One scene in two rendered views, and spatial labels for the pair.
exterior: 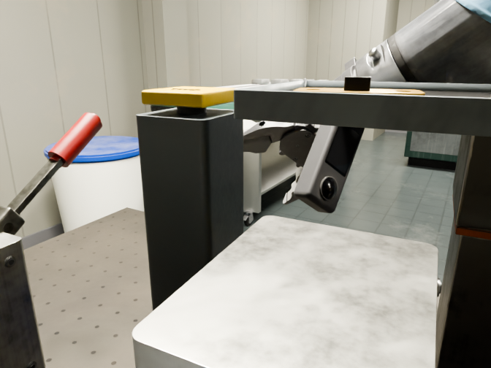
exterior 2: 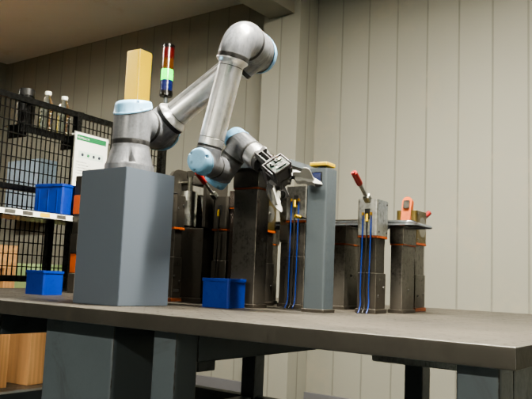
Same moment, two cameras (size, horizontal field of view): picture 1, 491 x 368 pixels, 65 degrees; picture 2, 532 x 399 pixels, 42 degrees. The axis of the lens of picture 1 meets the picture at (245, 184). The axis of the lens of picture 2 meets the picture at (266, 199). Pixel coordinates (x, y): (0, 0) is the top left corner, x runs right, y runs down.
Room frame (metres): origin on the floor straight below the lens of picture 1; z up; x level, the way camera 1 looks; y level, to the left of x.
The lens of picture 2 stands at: (2.47, 0.12, 0.80)
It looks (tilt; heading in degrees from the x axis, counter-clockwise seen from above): 6 degrees up; 187
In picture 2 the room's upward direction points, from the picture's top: 2 degrees clockwise
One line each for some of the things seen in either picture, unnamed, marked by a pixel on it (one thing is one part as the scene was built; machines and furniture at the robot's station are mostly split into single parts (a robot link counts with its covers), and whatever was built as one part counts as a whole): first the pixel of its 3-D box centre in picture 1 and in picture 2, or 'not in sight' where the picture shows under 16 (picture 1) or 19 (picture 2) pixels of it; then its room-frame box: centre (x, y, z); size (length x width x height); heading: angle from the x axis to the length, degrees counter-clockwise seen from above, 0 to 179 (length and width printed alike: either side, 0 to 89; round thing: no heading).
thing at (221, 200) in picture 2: not in sight; (222, 250); (0.03, -0.31, 0.89); 0.12 x 0.07 x 0.38; 154
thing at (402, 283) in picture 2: not in sight; (402, 269); (0.10, 0.32, 0.84); 0.12 x 0.05 x 0.29; 154
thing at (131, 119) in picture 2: not in sight; (133, 120); (0.43, -0.54, 1.27); 0.13 x 0.12 x 0.14; 165
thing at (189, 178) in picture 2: not in sight; (195, 234); (-0.03, -0.43, 0.94); 0.18 x 0.13 x 0.49; 64
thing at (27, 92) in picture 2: not in sight; (25, 108); (-0.46, -1.34, 1.52); 0.07 x 0.07 x 0.18
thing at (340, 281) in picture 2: not in sight; (346, 267); (0.01, 0.13, 0.84); 0.12 x 0.05 x 0.29; 154
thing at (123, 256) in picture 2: not in sight; (124, 237); (0.43, -0.54, 0.90); 0.20 x 0.20 x 0.40; 60
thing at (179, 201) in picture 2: not in sight; (168, 248); (0.05, -0.51, 0.89); 0.09 x 0.08 x 0.38; 154
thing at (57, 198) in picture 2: not in sight; (71, 203); (-0.48, -1.10, 1.10); 0.30 x 0.17 x 0.13; 162
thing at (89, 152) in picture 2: not in sight; (89, 166); (-0.71, -1.12, 1.30); 0.23 x 0.02 x 0.31; 154
